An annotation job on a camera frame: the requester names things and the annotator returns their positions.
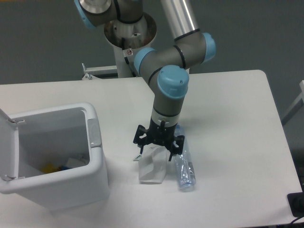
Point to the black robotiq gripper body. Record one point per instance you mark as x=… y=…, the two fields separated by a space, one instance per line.
x=160 y=134

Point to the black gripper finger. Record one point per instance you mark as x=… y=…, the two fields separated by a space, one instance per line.
x=142 y=137
x=175 y=145

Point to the clear plastic water bottle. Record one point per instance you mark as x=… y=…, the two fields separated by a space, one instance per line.
x=183 y=165

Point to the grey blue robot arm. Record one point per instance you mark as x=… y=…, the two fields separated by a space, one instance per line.
x=165 y=72

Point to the white trash in bin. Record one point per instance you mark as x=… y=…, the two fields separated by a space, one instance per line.
x=79 y=161

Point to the blue trash in bin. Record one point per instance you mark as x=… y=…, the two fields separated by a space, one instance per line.
x=63 y=168

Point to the white plastic trash can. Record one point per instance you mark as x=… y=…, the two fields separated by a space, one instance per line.
x=32 y=139

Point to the yellow trash in bin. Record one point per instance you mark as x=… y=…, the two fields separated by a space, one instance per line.
x=49 y=168

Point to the black device at edge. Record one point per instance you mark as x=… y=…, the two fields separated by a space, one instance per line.
x=296 y=203

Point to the white metal base frame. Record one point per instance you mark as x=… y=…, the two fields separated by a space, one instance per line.
x=101 y=72

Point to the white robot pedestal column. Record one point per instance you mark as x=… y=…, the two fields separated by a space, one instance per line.
x=127 y=40

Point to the white frame at right edge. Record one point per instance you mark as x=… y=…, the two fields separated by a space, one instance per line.
x=294 y=107

